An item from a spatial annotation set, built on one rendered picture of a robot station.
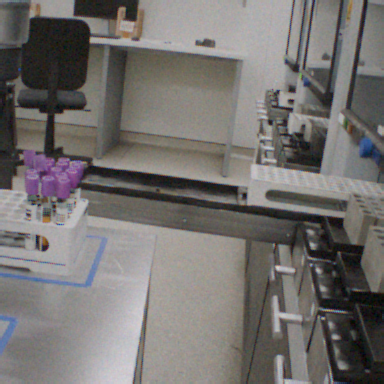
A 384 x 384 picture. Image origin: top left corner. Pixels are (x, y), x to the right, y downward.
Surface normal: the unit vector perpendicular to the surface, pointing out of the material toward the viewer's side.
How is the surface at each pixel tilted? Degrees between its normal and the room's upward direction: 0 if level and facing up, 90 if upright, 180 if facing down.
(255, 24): 90
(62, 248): 90
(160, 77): 90
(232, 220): 90
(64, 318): 0
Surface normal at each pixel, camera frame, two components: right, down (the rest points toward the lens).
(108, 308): 0.11, -0.94
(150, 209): -0.11, 0.32
